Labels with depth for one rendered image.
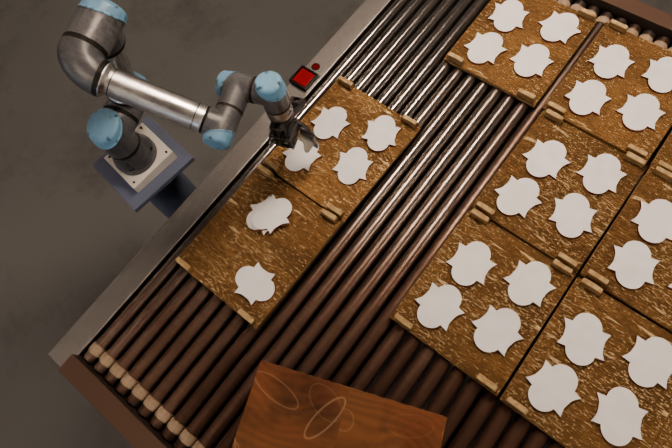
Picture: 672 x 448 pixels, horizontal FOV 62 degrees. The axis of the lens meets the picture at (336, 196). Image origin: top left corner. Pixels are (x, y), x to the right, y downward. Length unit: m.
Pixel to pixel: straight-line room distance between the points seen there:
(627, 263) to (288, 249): 0.97
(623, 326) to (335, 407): 0.80
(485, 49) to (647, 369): 1.10
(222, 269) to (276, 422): 0.50
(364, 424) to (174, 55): 2.57
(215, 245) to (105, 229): 1.40
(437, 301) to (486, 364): 0.21
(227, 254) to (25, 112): 2.23
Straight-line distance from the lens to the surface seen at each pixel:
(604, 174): 1.87
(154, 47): 3.63
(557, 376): 1.66
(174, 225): 1.91
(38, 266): 3.26
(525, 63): 2.03
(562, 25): 2.15
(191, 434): 1.75
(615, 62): 2.09
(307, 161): 1.84
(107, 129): 1.90
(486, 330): 1.65
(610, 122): 1.98
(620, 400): 1.70
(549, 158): 1.85
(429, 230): 1.74
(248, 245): 1.78
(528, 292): 1.69
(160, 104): 1.51
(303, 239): 1.75
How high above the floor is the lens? 2.56
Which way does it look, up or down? 65 degrees down
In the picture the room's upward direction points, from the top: 18 degrees counter-clockwise
